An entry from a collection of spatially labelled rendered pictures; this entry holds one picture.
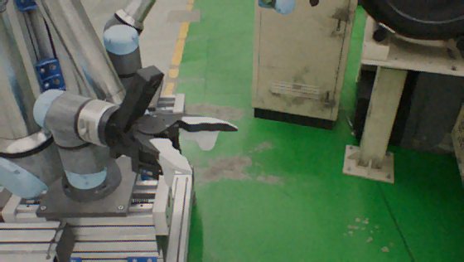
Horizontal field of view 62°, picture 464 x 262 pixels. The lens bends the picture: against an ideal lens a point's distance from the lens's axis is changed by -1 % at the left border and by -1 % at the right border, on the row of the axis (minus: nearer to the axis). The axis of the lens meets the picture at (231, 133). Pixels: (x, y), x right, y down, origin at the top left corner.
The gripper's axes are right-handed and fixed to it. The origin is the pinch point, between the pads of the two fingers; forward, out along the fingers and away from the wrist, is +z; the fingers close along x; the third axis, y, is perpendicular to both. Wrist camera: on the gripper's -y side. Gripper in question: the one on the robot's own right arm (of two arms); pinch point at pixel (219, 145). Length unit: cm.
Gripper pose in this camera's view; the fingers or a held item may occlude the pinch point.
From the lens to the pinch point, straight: 58.5
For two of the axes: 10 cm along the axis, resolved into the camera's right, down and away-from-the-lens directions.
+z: 9.1, 2.4, -3.5
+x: -4.2, 4.0, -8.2
